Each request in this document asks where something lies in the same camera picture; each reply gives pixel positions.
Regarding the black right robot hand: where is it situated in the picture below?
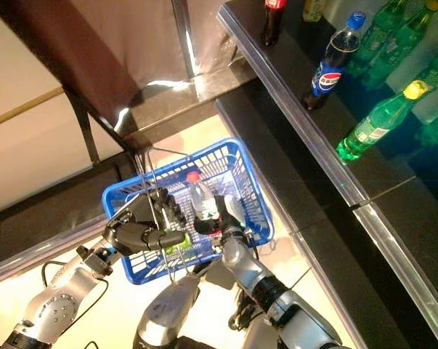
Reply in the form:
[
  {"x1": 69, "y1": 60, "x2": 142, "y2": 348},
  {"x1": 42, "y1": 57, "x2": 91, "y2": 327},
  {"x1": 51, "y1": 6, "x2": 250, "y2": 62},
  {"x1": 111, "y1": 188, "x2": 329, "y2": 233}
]
[{"x1": 192, "y1": 194, "x2": 248, "y2": 237}]

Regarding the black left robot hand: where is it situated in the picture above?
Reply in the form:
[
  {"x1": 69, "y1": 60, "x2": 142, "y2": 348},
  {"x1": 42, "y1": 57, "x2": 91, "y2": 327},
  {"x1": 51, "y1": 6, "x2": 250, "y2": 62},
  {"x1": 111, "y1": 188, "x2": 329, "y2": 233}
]
[{"x1": 102, "y1": 187, "x2": 187, "y2": 258}]

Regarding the clear water bottle red cap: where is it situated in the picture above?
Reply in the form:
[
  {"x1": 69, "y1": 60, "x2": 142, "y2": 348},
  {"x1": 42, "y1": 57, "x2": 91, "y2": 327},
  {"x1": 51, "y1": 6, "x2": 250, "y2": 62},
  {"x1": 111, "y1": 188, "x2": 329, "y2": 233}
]
[{"x1": 185, "y1": 170, "x2": 222, "y2": 223}]

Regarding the blue plastic shopping basket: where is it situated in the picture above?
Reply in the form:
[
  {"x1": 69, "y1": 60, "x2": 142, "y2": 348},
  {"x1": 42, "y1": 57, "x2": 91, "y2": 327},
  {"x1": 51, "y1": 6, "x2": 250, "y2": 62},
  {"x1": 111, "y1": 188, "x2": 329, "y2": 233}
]
[{"x1": 101, "y1": 137, "x2": 276, "y2": 286}]

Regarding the small green package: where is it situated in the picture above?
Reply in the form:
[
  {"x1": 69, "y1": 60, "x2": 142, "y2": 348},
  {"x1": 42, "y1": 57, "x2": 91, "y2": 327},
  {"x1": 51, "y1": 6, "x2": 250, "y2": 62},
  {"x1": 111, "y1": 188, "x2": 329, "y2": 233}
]
[{"x1": 163, "y1": 232, "x2": 191, "y2": 256}]

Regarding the black store shelf board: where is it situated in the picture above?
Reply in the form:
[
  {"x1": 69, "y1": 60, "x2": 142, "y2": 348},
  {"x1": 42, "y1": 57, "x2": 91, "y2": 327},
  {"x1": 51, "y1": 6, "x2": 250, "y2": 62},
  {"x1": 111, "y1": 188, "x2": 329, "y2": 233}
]
[
  {"x1": 214, "y1": 78, "x2": 412, "y2": 349},
  {"x1": 222, "y1": 0, "x2": 438, "y2": 328}
]

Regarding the black low side shelf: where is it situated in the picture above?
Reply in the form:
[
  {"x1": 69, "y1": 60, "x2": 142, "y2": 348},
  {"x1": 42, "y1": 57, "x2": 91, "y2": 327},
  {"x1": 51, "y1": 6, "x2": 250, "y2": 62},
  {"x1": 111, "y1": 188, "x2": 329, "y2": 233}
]
[{"x1": 0, "y1": 151, "x2": 139, "y2": 289}]

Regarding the silver right robot leg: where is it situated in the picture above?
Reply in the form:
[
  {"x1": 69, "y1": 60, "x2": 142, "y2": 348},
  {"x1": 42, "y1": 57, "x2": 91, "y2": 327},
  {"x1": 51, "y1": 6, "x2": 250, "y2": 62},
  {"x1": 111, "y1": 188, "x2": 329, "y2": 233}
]
[{"x1": 240, "y1": 314, "x2": 282, "y2": 349}]

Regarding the black base plinth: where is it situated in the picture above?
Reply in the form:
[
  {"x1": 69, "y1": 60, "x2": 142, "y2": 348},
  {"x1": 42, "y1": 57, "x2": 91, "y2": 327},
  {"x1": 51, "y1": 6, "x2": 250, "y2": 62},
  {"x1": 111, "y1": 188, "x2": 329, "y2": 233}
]
[{"x1": 115, "y1": 60, "x2": 258, "y2": 146}]

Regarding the Pepsi cola bottle blue cap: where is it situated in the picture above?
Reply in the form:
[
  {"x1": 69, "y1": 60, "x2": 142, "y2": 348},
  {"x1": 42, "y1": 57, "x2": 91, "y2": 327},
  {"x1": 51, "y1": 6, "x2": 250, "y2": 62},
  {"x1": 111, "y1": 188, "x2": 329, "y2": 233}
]
[{"x1": 303, "y1": 10, "x2": 368, "y2": 111}]

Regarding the chrome metal pole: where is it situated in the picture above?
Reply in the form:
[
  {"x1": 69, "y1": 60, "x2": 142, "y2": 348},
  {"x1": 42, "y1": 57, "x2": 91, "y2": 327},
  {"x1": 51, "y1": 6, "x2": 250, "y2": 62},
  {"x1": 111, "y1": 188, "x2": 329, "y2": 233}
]
[{"x1": 170, "y1": 0, "x2": 200, "y2": 79}]

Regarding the brown shelf end panel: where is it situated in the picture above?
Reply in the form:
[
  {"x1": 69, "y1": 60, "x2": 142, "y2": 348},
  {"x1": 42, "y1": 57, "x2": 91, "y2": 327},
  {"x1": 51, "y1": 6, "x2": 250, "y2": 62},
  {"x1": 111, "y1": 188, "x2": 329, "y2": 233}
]
[{"x1": 0, "y1": 0, "x2": 241, "y2": 128}]

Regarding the Coca-Cola bottle red label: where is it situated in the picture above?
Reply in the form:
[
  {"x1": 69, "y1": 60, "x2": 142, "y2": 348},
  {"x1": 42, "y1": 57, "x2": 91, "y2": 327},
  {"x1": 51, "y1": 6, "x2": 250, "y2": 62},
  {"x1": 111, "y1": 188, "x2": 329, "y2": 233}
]
[{"x1": 259, "y1": 0, "x2": 289, "y2": 47}]

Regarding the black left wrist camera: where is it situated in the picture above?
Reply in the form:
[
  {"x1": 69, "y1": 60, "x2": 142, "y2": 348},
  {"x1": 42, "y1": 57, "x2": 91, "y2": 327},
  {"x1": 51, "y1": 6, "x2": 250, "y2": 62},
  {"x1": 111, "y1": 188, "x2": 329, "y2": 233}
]
[{"x1": 76, "y1": 245, "x2": 113, "y2": 276}]

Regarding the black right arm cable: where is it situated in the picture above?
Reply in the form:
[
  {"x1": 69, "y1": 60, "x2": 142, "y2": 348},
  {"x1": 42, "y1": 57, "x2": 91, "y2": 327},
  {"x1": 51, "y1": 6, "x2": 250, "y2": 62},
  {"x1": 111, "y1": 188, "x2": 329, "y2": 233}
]
[{"x1": 227, "y1": 290, "x2": 265, "y2": 332}]

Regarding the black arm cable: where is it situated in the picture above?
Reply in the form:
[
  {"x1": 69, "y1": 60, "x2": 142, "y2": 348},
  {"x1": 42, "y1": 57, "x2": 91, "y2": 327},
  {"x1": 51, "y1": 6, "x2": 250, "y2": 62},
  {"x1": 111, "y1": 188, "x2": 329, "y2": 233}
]
[
  {"x1": 227, "y1": 290, "x2": 265, "y2": 332},
  {"x1": 40, "y1": 260, "x2": 110, "y2": 328}
]

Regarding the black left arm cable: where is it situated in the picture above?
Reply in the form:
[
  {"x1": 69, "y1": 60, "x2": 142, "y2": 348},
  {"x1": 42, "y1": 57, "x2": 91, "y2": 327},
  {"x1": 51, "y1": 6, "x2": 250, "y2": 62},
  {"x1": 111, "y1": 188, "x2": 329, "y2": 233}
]
[{"x1": 40, "y1": 260, "x2": 110, "y2": 328}]

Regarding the black metal bracket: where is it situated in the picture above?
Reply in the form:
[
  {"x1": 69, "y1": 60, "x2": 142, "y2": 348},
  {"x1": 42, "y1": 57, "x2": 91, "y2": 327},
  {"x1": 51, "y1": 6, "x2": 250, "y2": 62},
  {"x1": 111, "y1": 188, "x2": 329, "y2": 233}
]
[{"x1": 61, "y1": 86, "x2": 142, "y2": 169}]

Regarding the clear plastic price rail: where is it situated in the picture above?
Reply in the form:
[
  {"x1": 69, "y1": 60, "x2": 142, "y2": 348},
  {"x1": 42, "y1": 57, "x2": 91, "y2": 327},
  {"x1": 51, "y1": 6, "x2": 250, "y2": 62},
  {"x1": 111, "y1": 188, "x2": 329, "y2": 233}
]
[
  {"x1": 216, "y1": 1, "x2": 361, "y2": 210},
  {"x1": 352, "y1": 201, "x2": 438, "y2": 346}
]

